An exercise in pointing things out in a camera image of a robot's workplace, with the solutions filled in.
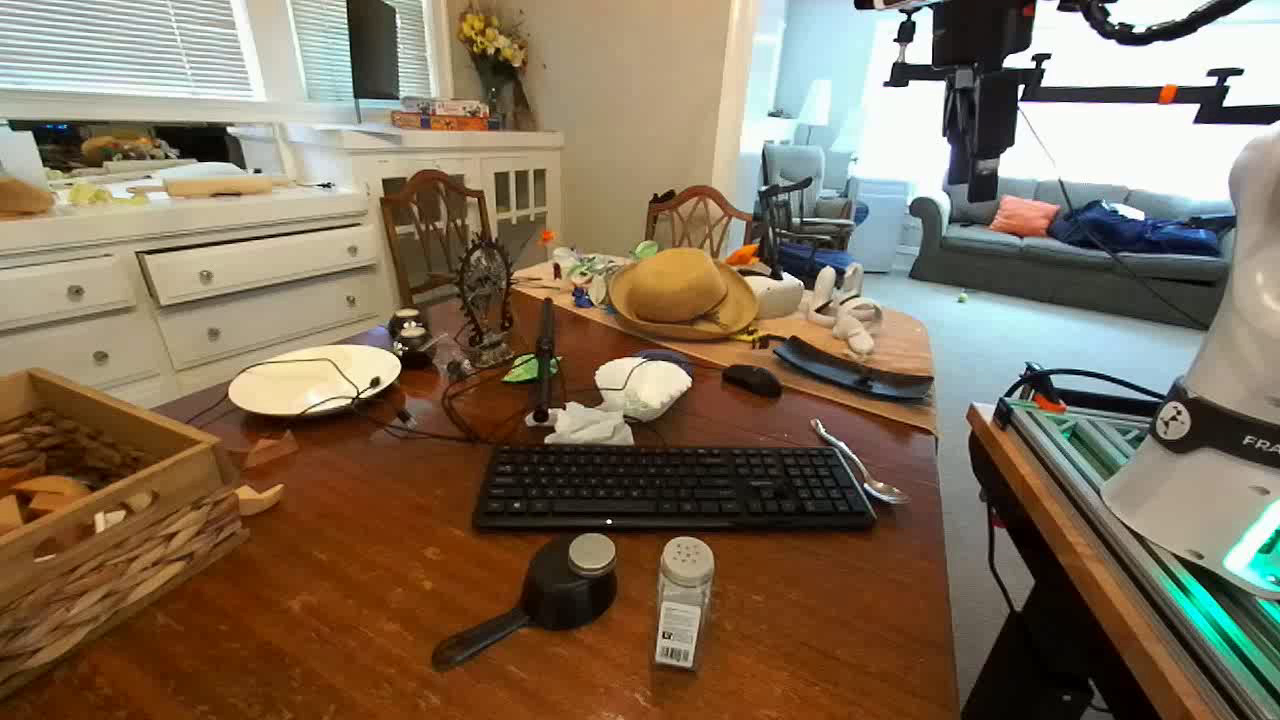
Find clear shaker bottle white lid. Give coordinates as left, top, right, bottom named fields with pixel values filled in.
left=646, top=532, right=719, bottom=678

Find white coffee filter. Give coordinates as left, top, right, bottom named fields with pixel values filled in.
left=590, top=352, right=697, bottom=429

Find straw hat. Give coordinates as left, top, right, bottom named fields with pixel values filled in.
left=605, top=244, right=765, bottom=348

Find crumpled white tissue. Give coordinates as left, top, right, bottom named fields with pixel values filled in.
left=538, top=399, right=638, bottom=447

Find black computer mouse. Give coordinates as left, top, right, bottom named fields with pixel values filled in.
left=719, top=361, right=788, bottom=399

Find green paper piece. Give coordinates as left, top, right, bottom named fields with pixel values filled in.
left=501, top=348, right=563, bottom=391

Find black keyboard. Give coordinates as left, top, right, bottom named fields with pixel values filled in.
left=466, top=442, right=881, bottom=537

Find brown wooden chair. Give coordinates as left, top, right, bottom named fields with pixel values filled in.
left=638, top=180, right=751, bottom=265

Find white sandals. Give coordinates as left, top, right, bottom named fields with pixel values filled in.
left=798, top=261, right=886, bottom=361

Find grey armchair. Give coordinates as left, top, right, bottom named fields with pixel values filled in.
left=755, top=138, right=872, bottom=287

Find small dark round jar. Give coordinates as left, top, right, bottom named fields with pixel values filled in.
left=385, top=303, right=435, bottom=371

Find black measuring scoop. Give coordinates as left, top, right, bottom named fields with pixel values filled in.
left=426, top=527, right=619, bottom=678

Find dark carved wooden chair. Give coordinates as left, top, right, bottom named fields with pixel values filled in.
left=377, top=168, right=497, bottom=312

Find metal spoon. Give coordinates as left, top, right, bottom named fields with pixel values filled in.
left=807, top=417, right=910, bottom=509

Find tan table runner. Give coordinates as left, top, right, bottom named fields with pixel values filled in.
left=512, top=255, right=943, bottom=442

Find white glass-door cabinet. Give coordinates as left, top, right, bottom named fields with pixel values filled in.
left=285, top=125, right=569, bottom=271

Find yellow flowers in vase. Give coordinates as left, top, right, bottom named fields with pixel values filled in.
left=456, top=5, right=532, bottom=131

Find white plate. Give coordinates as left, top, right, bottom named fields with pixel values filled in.
left=224, top=339, right=405, bottom=422

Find small wooden piece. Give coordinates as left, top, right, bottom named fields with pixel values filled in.
left=232, top=481, right=288, bottom=521
left=241, top=431, right=305, bottom=472

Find orange pillow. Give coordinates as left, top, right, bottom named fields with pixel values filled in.
left=988, top=194, right=1062, bottom=244

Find white drawer dresser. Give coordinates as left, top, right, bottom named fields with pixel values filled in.
left=0, top=183, right=391, bottom=411

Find grey sofa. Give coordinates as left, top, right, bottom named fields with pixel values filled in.
left=909, top=178, right=1240, bottom=332

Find robot mounting stand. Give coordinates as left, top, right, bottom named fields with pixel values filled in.
left=962, top=365, right=1280, bottom=720

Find blue blanket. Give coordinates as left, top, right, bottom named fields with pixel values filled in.
left=1048, top=196, right=1235, bottom=261

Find wicker basket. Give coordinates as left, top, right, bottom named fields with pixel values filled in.
left=0, top=367, right=250, bottom=700

